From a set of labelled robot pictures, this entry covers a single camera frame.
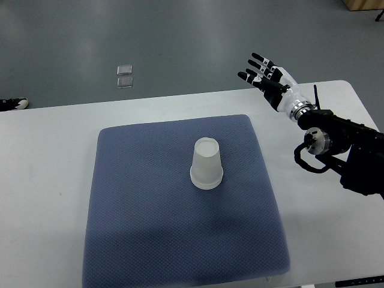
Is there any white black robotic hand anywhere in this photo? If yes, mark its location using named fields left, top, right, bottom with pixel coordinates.
left=238, top=53, right=314, bottom=122

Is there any white paper cup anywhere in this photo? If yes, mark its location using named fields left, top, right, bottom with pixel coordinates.
left=190, top=137, right=224, bottom=182
left=190, top=176, right=223, bottom=190

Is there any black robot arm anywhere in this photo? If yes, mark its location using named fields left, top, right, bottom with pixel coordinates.
left=294, top=86, right=383, bottom=196

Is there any wooden furniture corner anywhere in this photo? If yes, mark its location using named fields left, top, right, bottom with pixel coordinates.
left=343, top=0, right=384, bottom=11

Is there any black tripod foot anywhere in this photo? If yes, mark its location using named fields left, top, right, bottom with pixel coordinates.
left=375, top=10, right=384, bottom=22

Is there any white paper cup on cushion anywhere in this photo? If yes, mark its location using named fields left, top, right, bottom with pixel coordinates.
left=190, top=176, right=223, bottom=190

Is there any upper metal floor plate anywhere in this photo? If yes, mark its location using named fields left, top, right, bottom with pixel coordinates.
left=116, top=64, right=133, bottom=76

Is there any blue textured cushion mat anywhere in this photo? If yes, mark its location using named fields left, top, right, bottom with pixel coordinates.
left=82, top=115, right=290, bottom=287

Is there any black table control panel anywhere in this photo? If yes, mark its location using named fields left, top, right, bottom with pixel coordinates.
left=335, top=276, right=383, bottom=287

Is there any black and white shoe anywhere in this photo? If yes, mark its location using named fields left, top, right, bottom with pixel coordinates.
left=0, top=98, right=29, bottom=112

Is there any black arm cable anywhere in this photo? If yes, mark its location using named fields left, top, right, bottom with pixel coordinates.
left=293, top=142, right=329, bottom=174

